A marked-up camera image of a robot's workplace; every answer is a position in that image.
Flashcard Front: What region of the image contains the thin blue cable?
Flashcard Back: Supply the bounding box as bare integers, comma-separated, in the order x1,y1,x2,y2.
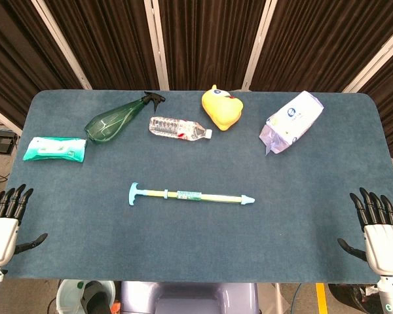
290,283,302,314

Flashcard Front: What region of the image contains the yellow duck shaped toy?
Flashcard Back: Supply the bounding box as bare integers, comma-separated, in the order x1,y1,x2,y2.
201,84,244,131

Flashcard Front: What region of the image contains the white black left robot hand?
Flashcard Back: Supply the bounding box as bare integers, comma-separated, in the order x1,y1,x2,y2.
0,184,48,268

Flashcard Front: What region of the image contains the blue felt table mat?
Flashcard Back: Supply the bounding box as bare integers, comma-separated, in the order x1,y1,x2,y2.
0,90,393,285

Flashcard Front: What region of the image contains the white plastic bucket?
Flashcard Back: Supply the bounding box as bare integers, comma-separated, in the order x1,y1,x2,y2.
56,279,116,314

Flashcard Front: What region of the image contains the green spray bottle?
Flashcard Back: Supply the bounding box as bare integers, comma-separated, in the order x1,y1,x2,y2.
84,91,166,144

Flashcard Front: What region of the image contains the black slipper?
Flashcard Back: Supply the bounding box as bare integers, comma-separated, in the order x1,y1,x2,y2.
81,280,114,314

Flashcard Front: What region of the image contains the white purple tissue pack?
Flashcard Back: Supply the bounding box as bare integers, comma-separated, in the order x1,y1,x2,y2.
259,90,325,157

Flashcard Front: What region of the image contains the clear plastic water bottle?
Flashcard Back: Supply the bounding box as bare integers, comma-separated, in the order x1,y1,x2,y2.
148,116,214,142

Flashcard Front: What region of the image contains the lavender robot torso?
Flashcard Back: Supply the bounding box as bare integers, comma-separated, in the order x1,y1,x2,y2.
120,281,259,314

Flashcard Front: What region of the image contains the dark brown curtain panel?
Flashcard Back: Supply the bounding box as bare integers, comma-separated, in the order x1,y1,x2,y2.
0,0,83,129
250,0,393,92
356,63,393,161
44,0,160,91
159,0,267,91

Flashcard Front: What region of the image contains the green wet wipes pack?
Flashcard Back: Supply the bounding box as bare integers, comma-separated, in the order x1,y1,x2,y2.
22,136,87,163

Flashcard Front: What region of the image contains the yellow blue water squirter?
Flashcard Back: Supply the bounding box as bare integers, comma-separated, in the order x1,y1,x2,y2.
128,182,256,207

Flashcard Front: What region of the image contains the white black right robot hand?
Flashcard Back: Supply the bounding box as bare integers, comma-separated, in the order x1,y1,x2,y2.
337,186,393,277

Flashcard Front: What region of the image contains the black electronics box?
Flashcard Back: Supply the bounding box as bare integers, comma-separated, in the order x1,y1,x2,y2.
0,129,19,154

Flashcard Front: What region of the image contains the white frame post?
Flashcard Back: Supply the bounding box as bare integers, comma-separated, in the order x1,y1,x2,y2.
241,0,278,91
0,103,23,135
143,0,170,91
342,24,393,93
31,0,92,90

